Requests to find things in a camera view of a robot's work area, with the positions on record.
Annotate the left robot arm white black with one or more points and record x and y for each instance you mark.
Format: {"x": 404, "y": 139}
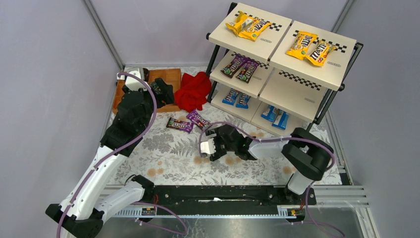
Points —
{"x": 83, "y": 213}

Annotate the cream three-tier shelf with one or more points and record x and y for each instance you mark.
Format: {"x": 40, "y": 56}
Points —
{"x": 295, "y": 86}

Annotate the brown m&m bag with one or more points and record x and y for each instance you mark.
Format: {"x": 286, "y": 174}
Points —
{"x": 248, "y": 70}
{"x": 233, "y": 66}

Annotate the yellow M&M bag on shelf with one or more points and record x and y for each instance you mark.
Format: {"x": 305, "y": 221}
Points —
{"x": 255, "y": 29}

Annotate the floral tablecloth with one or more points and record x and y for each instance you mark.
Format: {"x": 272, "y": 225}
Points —
{"x": 170, "y": 157}

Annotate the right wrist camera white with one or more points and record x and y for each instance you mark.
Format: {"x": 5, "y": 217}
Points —
{"x": 208, "y": 147}

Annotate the yellow candy bag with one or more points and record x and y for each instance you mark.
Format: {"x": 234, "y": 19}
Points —
{"x": 319, "y": 55}
{"x": 241, "y": 23}
{"x": 301, "y": 45}

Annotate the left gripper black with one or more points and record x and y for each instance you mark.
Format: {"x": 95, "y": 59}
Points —
{"x": 160, "y": 90}

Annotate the wooden compartment tray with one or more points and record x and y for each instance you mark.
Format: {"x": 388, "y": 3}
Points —
{"x": 169, "y": 76}

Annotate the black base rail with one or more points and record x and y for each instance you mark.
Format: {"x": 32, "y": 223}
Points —
{"x": 223, "y": 200}

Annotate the blue M&M bag bottom shelf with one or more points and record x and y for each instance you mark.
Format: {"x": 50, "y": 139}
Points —
{"x": 231, "y": 97}

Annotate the red cloth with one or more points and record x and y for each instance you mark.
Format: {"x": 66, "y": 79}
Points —
{"x": 193, "y": 91}

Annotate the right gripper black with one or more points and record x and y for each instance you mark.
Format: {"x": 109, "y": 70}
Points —
{"x": 221, "y": 141}

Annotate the blue M&M bag moved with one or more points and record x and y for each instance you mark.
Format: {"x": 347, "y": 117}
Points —
{"x": 243, "y": 101}

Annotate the purple candy bag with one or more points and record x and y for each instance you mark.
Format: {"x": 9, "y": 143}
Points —
{"x": 198, "y": 120}
{"x": 179, "y": 125}

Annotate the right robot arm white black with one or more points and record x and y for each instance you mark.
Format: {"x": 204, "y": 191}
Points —
{"x": 307, "y": 153}

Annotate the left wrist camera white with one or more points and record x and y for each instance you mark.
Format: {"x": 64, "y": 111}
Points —
{"x": 133, "y": 82}

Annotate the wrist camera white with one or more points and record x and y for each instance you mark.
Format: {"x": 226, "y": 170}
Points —
{"x": 208, "y": 147}
{"x": 133, "y": 82}

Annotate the light blue candy bag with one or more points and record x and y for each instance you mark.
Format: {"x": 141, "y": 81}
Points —
{"x": 281, "y": 120}

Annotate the brown M&M bag on shelf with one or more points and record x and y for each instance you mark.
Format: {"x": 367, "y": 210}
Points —
{"x": 233, "y": 66}

